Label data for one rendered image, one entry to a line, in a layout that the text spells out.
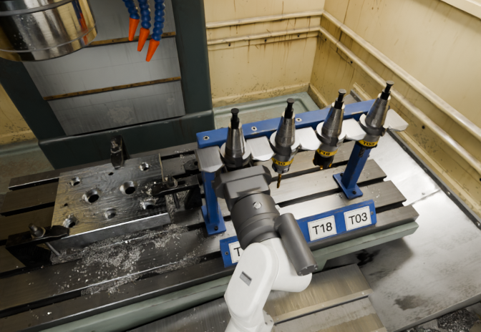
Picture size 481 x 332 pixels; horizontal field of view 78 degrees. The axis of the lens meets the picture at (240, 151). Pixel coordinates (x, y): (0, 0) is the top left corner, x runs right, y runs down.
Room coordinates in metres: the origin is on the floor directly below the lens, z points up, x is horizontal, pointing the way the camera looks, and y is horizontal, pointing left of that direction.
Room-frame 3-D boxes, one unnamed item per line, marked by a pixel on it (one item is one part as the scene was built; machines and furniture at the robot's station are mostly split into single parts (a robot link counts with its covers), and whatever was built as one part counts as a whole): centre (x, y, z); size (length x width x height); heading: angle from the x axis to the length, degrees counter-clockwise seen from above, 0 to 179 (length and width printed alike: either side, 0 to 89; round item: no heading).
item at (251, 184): (0.34, -0.02, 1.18); 0.13 x 0.12 x 0.10; 106
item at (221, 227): (0.47, 0.08, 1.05); 0.10 x 0.05 x 0.30; 16
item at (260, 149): (0.45, -0.04, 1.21); 0.07 x 0.05 x 0.01; 16
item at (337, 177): (0.60, -0.34, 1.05); 0.10 x 0.05 x 0.30; 16
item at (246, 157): (0.44, 0.01, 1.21); 0.06 x 0.06 x 0.03
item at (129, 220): (0.51, 0.36, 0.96); 0.29 x 0.23 x 0.05; 106
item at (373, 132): (0.53, -0.31, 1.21); 0.06 x 0.06 x 0.03
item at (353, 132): (0.51, -0.25, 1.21); 0.07 x 0.05 x 0.01; 16
